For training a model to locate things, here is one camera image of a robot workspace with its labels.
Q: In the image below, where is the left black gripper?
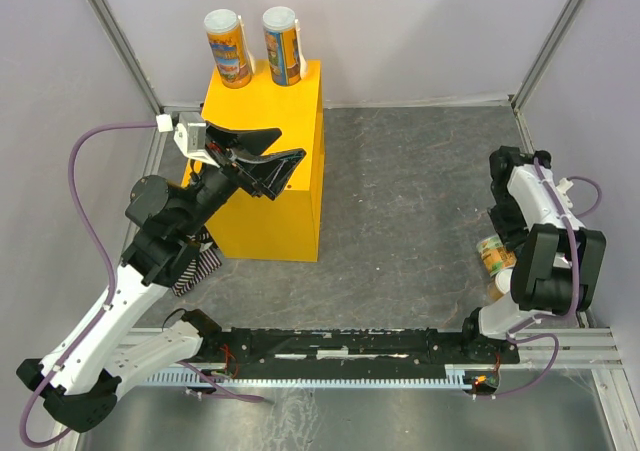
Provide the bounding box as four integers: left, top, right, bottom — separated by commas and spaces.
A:
178, 120, 307, 235

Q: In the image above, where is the green label can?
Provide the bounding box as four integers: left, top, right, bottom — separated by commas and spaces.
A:
476, 234, 516, 277

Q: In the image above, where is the yellow shelf cabinet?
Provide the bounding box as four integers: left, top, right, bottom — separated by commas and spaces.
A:
183, 59, 326, 263

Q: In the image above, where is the blue orange can with spoon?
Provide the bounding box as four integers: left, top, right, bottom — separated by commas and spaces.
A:
262, 6, 308, 87

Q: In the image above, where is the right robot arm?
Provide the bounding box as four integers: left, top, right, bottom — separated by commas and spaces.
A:
458, 146, 606, 362

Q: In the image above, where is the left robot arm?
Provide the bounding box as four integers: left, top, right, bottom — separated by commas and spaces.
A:
17, 115, 306, 433

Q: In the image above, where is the orange can white lid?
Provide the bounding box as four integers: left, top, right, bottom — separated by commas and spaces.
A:
488, 268, 513, 301

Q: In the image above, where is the striped black white cloth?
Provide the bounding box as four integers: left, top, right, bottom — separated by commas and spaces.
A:
171, 227, 222, 297

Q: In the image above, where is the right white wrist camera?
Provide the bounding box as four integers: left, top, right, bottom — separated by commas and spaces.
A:
555, 178, 573, 209

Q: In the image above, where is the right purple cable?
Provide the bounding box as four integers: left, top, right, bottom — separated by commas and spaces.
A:
504, 158, 603, 397

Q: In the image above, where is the purple cable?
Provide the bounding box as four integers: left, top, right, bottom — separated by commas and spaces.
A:
18, 123, 161, 446
504, 158, 603, 397

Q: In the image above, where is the light blue cable duct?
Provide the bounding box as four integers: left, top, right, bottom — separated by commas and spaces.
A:
142, 365, 489, 391

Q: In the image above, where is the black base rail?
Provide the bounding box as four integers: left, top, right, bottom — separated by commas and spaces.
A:
178, 309, 520, 379

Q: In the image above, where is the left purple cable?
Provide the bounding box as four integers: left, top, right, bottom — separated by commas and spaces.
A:
18, 123, 161, 446

